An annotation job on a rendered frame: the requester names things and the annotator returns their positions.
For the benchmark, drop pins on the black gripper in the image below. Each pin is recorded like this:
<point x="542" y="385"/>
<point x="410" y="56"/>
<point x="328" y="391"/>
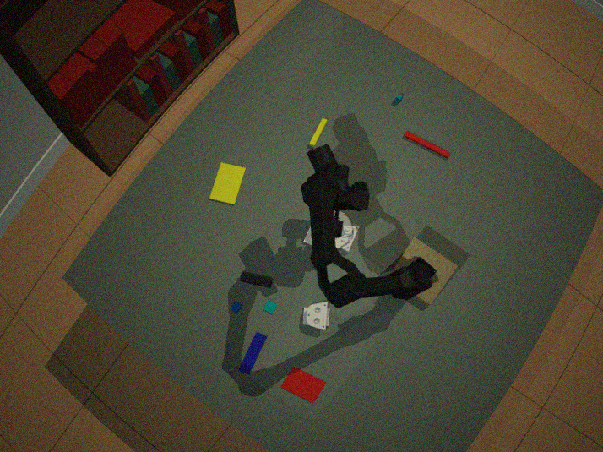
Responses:
<point x="338" y="225"/>

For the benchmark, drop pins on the yellow rectangular bar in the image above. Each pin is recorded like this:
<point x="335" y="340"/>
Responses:
<point x="319" y="131"/>

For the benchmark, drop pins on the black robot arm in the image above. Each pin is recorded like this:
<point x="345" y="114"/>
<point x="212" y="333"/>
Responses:
<point x="319" y="193"/>

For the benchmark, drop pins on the red flat bar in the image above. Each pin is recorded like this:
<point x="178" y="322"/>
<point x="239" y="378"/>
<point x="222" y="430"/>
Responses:
<point x="422" y="142"/>

